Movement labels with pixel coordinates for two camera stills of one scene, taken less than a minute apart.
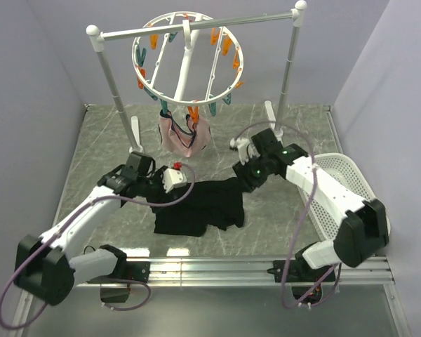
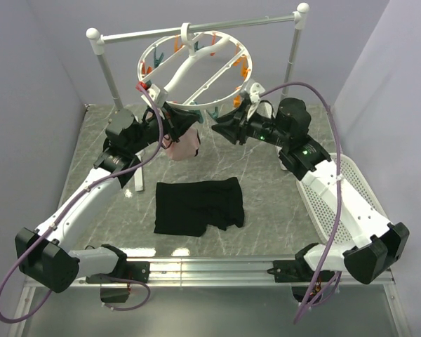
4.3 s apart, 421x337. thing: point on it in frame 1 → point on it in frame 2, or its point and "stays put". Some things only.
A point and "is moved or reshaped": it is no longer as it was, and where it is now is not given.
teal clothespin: (164, 105) is moved or reshaped
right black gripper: (243, 173) → (234, 123)
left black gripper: (158, 175) → (176, 121)
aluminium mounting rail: (236, 272) stays put
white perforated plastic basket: (342, 170) stays put
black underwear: (215, 203) stays put
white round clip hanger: (191, 67) is moved or reshaped
